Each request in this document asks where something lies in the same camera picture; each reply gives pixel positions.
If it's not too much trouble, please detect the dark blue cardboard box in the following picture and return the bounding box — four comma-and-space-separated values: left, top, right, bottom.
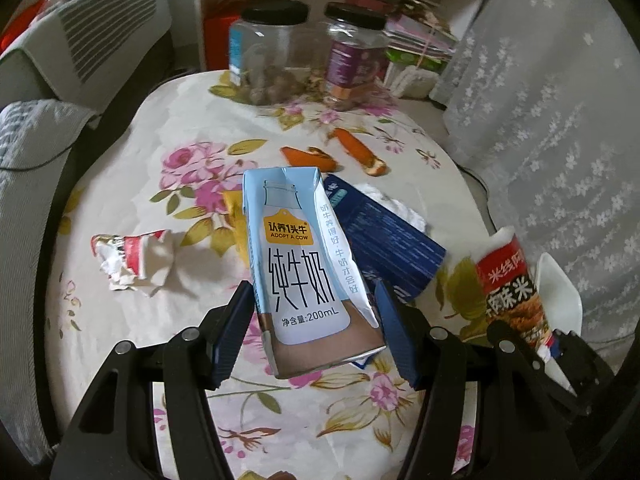
323, 176, 446, 304

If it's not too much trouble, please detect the clear jar blue label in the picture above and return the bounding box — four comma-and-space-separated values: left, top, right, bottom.
229, 0, 309, 106

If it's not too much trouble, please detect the curled orange peel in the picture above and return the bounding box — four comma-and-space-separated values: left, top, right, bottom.
280, 146, 338, 172

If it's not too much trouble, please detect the grey striped sofa cushion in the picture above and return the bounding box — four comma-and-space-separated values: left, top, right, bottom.
1, 0, 171, 113

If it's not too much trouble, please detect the crumpled red white wrapper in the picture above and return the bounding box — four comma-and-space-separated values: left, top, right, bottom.
91, 230, 175, 297

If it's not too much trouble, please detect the red rice noodle package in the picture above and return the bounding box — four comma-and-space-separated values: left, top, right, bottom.
472, 226, 554, 362

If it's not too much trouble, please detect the white tissue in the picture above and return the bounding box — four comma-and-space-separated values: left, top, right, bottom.
356, 183, 427, 234

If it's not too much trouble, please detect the red storage box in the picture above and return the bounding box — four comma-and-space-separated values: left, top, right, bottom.
203, 4, 242, 70

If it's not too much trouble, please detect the clear jar purple label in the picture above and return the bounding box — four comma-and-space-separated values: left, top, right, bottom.
322, 2, 388, 110

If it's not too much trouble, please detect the grey quilted blanket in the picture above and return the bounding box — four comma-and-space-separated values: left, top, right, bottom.
1, 100, 96, 466

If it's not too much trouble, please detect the stack of colourful papers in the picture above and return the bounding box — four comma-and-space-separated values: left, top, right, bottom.
384, 0, 459, 74

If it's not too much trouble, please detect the white fluffy towel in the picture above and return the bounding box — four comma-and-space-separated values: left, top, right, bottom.
390, 66, 439, 100

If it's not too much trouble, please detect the floral tablecloth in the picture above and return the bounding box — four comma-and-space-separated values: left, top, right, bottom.
46, 70, 488, 479

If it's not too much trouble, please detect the light blue milk carton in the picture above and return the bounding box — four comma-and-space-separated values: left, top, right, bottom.
242, 167, 385, 379

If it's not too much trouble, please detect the white lace curtain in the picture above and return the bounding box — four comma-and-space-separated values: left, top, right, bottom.
433, 0, 639, 365

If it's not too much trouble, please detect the long orange peel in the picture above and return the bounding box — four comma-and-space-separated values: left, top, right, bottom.
328, 128, 388, 177

